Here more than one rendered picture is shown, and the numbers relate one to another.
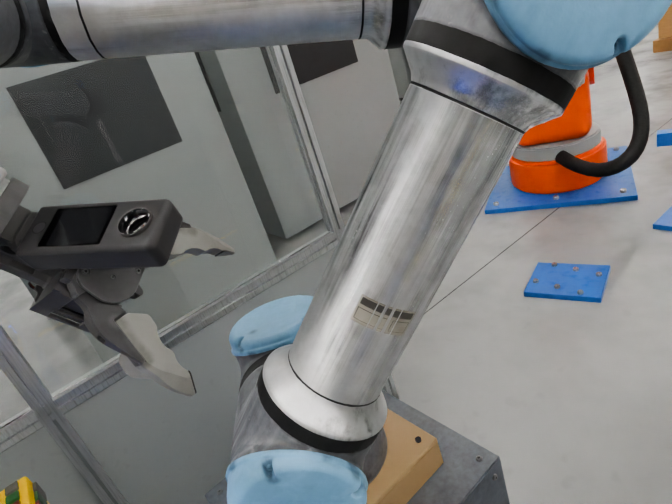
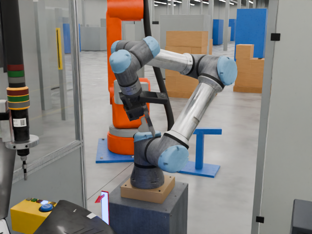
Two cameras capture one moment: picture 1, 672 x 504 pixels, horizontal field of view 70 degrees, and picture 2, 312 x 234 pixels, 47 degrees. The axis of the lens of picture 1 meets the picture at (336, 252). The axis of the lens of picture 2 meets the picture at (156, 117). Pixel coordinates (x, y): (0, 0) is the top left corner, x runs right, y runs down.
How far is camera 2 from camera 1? 1.21 m
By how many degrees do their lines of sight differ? 38
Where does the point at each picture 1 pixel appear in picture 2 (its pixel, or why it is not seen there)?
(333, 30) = (179, 69)
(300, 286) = (65, 163)
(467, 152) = (211, 94)
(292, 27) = (174, 67)
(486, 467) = (186, 185)
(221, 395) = not seen: hidden behind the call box
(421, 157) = (205, 94)
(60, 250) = (150, 97)
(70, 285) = (144, 106)
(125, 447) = not seen: outside the picture
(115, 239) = (160, 97)
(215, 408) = not seen: hidden behind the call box
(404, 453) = (168, 179)
